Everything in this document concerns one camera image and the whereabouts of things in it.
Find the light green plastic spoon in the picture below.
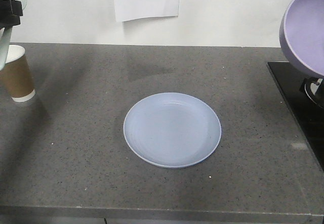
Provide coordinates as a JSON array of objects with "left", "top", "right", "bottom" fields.
[{"left": 1, "top": 0, "right": 27, "bottom": 70}]

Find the purple plastic bowl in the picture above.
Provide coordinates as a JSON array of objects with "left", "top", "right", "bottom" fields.
[{"left": 279, "top": 0, "right": 323, "bottom": 78}]

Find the black induction cooktop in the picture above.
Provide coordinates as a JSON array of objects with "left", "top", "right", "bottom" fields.
[{"left": 268, "top": 62, "right": 323, "bottom": 167}]

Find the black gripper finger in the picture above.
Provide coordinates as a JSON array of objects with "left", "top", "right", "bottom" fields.
[
  {"left": 0, "top": 0, "right": 23, "bottom": 16},
  {"left": 0, "top": 15, "right": 21, "bottom": 29}
]

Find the light blue plate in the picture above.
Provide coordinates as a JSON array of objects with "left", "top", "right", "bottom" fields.
[{"left": 123, "top": 93, "right": 222, "bottom": 168}]

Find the brown paper cup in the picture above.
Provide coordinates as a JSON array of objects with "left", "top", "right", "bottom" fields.
[{"left": 1, "top": 45, "right": 35, "bottom": 103}]

